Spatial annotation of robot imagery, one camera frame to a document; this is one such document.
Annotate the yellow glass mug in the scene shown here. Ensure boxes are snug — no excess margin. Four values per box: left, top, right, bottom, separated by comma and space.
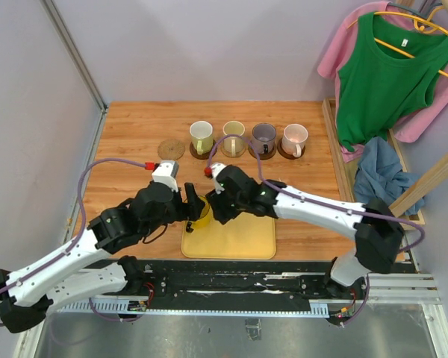
185, 195, 211, 233

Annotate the dark brown wooden coaster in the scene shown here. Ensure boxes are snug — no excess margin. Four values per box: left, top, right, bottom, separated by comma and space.
248, 142, 276, 160
189, 140, 216, 160
277, 139, 306, 160

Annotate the cream mug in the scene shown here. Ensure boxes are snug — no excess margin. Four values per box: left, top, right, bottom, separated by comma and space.
223, 121, 245, 154

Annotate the purple black mug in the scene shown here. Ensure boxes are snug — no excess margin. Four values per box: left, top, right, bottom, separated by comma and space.
251, 123, 277, 142

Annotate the white faceted mug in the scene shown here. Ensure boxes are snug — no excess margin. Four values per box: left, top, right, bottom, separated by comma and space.
190, 121, 214, 154

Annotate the pink mug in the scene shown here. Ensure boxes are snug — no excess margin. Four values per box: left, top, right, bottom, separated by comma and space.
282, 124, 308, 157

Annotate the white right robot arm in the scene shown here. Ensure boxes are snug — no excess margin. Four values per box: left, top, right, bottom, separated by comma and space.
205, 163, 403, 298

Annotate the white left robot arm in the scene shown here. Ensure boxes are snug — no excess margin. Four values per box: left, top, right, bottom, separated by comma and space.
0, 181, 205, 333

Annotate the yellow plastic tray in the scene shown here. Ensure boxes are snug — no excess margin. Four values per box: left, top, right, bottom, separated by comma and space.
181, 213, 276, 260

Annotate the blue cloth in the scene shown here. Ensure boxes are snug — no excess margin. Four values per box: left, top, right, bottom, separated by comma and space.
353, 136, 420, 206

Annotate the green tank top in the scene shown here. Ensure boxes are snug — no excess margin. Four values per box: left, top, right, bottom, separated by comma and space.
335, 11, 448, 152

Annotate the yellow clothes hanger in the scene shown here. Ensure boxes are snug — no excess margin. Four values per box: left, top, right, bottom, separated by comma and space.
347, 10, 448, 81

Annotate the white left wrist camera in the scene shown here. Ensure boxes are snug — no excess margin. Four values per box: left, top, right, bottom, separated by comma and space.
145, 160, 179, 192

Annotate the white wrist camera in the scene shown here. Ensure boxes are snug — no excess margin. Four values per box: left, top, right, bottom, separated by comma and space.
145, 160, 179, 192
204, 163, 227, 194

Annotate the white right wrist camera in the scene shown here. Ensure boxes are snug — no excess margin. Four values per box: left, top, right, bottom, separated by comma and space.
204, 163, 227, 194

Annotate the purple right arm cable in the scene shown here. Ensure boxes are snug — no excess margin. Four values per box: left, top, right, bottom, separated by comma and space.
206, 134, 426, 329

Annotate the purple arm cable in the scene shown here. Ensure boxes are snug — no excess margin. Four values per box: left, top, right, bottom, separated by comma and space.
206, 134, 426, 329
0, 157, 154, 344

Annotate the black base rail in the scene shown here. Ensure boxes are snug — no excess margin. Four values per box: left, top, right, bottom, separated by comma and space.
118, 260, 364, 299

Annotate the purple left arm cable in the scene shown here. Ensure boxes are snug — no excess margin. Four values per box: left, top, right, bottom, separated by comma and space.
0, 157, 154, 344

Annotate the light wooden rack frame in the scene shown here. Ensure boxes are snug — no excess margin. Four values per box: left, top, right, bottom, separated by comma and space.
322, 98, 448, 224

